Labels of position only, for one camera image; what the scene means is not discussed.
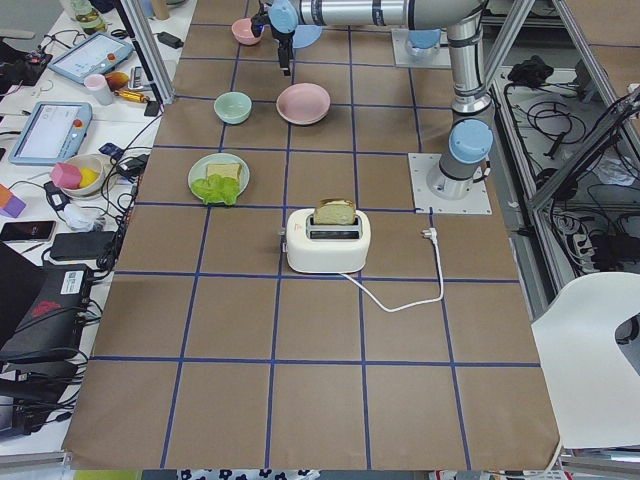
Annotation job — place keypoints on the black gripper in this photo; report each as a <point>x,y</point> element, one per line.
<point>284,45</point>

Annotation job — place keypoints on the blue plate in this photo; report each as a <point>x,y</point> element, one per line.
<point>306,35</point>

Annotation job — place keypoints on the pink plate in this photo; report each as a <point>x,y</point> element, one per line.
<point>304,100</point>

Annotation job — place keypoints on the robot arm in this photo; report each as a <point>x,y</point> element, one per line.
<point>470,139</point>

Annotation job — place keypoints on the pink bowl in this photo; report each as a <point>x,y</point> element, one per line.
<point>242,32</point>

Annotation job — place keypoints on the cream white plate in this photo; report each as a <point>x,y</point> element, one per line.
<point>303,121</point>

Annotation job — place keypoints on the green bowl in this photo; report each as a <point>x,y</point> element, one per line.
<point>233,107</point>

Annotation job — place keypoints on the black power adapter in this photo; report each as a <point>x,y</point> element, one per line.
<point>170,40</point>

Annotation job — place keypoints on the bread slice on plate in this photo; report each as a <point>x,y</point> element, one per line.
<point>228,170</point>

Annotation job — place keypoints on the green plate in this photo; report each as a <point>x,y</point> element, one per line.
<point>198,170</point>

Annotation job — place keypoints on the green lettuce leaf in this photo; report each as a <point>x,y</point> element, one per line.
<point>216,189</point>

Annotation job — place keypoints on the bread slice in toaster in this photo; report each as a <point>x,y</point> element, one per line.
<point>334,212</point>

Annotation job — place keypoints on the teach pendant tablet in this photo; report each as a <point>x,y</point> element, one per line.
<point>98,54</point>
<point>53,133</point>

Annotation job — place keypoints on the white cup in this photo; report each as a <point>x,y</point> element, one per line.
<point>98,87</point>

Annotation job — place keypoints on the white toaster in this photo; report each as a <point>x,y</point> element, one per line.
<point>326,249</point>

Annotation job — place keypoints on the bowl with toy fruit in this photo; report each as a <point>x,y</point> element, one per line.
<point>83,176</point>

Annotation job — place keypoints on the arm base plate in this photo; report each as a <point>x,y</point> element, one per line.
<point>435,193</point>
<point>421,48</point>

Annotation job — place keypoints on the aluminium frame post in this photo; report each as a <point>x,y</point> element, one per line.
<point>144,42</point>

